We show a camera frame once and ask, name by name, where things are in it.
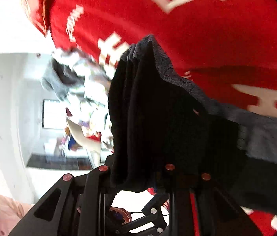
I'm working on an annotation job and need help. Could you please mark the black pants grey waistband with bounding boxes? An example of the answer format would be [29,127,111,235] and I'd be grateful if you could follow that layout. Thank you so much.
[109,35,277,214]

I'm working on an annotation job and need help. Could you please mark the red blanket white characters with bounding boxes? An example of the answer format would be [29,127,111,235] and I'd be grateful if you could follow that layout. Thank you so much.
[22,0,277,235]

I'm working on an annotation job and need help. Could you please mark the pile of clothes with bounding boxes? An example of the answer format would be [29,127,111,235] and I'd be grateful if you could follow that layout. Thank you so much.
[41,48,114,151]

